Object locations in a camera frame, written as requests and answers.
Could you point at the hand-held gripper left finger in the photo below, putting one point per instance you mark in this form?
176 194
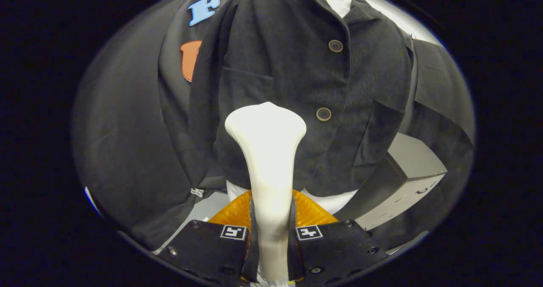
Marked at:
253 257

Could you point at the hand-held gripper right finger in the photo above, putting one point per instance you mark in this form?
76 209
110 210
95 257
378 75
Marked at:
293 257

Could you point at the white garment steamer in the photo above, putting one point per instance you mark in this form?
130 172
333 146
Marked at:
267 159

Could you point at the black jacket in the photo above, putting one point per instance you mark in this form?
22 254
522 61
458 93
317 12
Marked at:
288 66

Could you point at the grey cabinet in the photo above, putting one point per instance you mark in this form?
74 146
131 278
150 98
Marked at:
413 159

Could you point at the black backdrop cloth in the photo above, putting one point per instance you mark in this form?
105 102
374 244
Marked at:
123 142

